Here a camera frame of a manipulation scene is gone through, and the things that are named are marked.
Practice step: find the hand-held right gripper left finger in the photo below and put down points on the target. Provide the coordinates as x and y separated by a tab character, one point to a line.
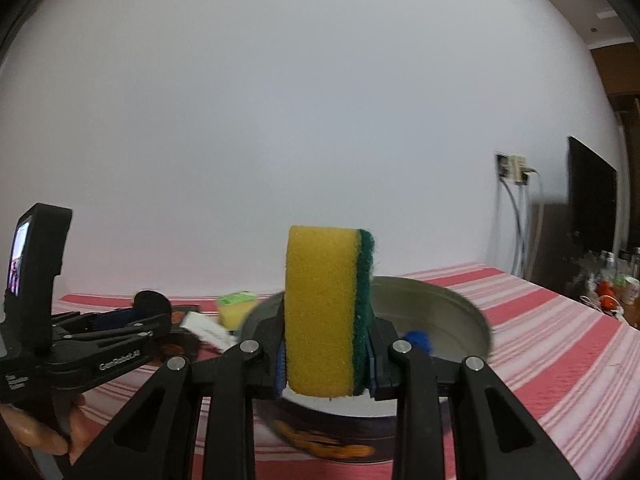
280	375

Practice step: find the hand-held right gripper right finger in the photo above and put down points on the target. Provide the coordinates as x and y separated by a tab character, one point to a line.
382	365

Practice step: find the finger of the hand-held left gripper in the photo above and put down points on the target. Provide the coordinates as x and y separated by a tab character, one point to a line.
152	327
117	319

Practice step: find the black pompom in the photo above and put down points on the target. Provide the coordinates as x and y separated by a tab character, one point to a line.
152	302

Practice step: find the white snack packet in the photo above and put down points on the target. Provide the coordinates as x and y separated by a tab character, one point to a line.
207	331

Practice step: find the round metal tin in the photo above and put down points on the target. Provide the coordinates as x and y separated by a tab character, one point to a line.
435	310

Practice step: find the yellow green scouring sponge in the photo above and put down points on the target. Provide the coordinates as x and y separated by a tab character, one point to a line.
320	310

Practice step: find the person's left hand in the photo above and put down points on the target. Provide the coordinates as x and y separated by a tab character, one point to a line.
30	427

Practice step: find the blue pompom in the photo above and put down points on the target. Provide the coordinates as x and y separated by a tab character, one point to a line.
417	341

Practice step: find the packaged sponge with green label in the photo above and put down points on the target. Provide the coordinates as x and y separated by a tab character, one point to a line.
235	315

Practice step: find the red striped tablecloth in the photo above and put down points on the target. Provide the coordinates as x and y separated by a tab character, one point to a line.
550	340

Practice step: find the small orange object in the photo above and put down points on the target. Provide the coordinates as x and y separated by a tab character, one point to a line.
605	289
611	304

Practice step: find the clear bottle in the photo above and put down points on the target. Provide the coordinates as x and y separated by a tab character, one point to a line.
609	265

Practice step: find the white cup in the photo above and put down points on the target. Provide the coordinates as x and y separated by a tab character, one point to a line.
631	291

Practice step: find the black monitor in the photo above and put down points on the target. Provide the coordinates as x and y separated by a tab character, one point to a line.
592	200

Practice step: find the white wall socket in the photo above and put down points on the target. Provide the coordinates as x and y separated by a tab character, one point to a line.
512	167

